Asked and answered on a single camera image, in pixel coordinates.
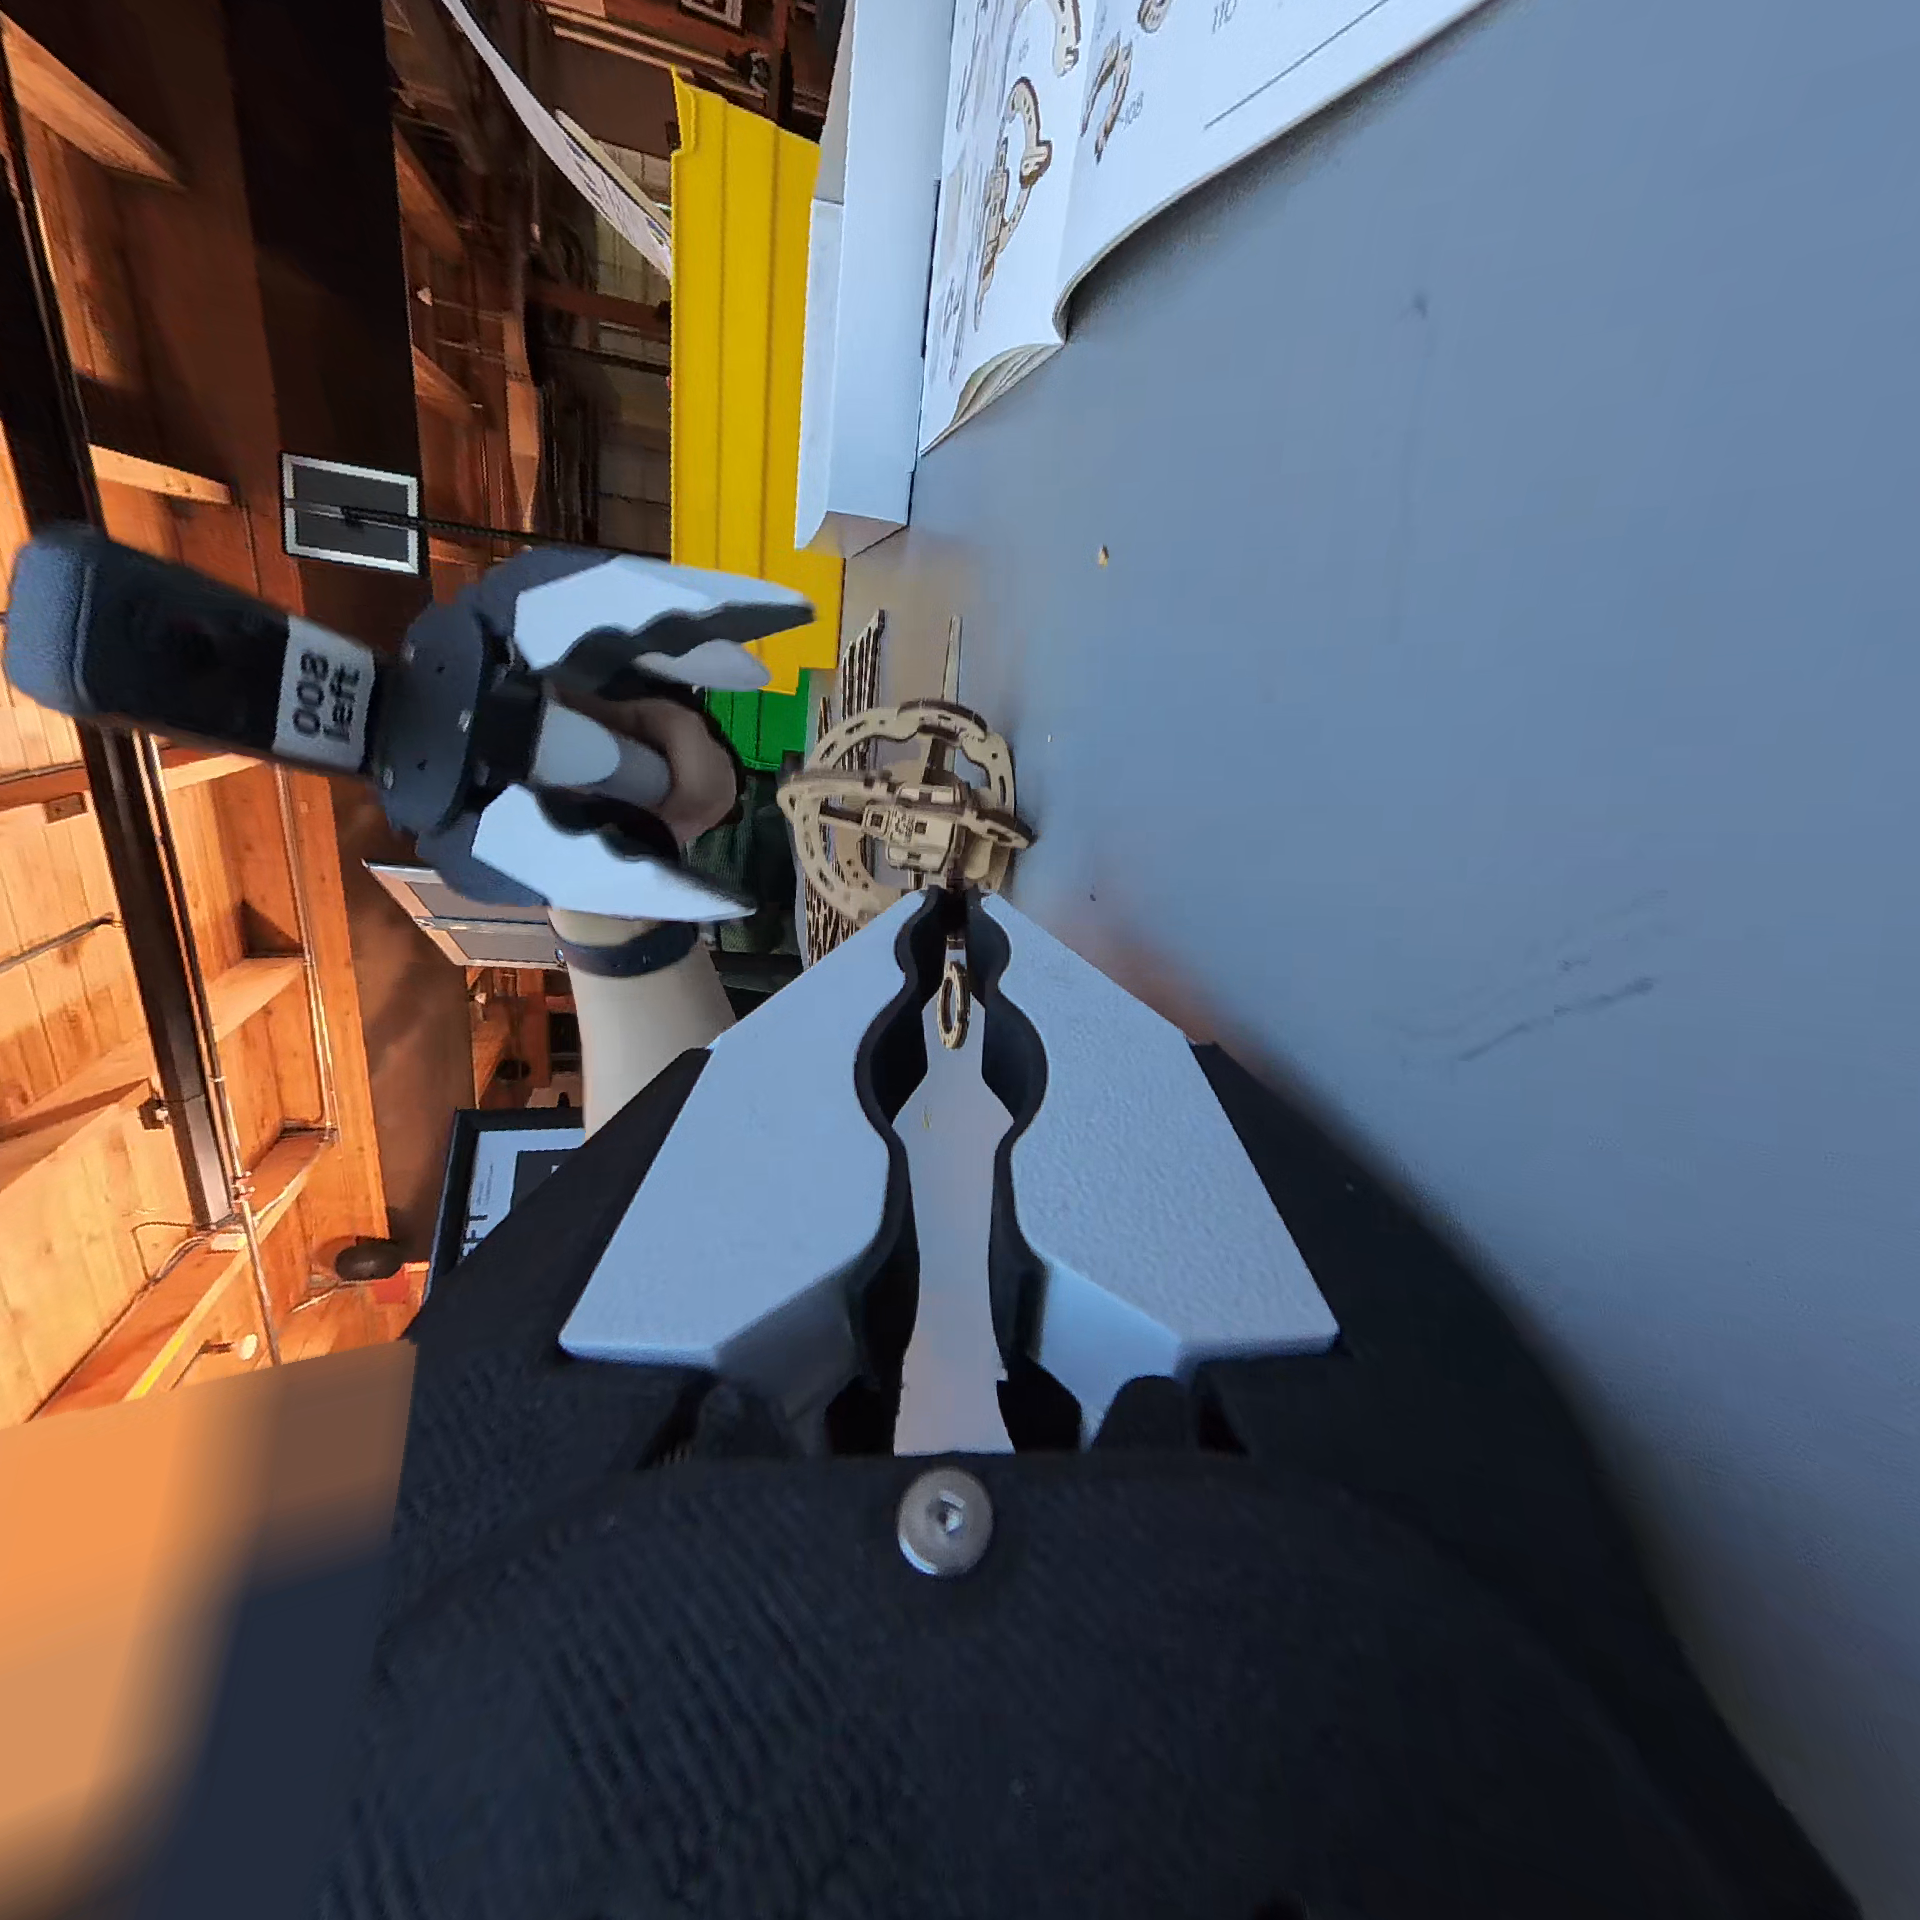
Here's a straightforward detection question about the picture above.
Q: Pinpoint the white framed panel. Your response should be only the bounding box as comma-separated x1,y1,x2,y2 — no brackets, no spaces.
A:
278,452,422,576

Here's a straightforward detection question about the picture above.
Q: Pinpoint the person's left forearm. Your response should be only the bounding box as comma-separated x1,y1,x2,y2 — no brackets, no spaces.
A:
545,900,744,1142

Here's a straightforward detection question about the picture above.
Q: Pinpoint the open instruction booklet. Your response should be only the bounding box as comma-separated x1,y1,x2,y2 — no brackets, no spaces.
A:
915,0,1502,459

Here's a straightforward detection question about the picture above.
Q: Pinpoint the green plastic bin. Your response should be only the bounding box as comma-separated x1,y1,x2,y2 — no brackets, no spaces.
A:
704,667,816,775

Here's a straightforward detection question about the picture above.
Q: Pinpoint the white cardboard box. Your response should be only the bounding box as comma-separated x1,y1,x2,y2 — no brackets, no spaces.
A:
791,0,961,549

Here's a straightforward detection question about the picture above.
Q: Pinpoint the stack of wooden sheets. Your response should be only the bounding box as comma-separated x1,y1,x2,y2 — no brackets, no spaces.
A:
795,608,889,962

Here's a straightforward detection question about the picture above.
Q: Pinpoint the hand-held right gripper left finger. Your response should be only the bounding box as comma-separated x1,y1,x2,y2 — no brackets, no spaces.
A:
557,887,920,1454

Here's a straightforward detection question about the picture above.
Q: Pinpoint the black wristband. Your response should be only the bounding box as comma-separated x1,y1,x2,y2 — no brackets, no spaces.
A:
545,920,701,981

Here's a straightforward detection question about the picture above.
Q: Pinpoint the person's left hand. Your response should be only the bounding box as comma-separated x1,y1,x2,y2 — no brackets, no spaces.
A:
613,693,748,847

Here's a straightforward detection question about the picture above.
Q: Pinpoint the yellow plastic bin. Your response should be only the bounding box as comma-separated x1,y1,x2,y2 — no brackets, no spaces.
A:
667,67,846,677

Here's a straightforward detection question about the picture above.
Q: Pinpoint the black framed sign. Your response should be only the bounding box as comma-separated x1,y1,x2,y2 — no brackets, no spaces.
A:
422,1106,587,1308

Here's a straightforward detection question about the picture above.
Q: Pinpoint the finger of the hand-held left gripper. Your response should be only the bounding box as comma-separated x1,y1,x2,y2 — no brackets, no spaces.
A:
468,784,759,923
508,551,822,694

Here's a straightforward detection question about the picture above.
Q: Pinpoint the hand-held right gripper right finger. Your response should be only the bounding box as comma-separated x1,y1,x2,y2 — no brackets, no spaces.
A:
960,887,1341,1454

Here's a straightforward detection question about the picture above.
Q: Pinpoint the wooden ring model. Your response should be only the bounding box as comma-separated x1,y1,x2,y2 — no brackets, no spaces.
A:
776,699,1037,962

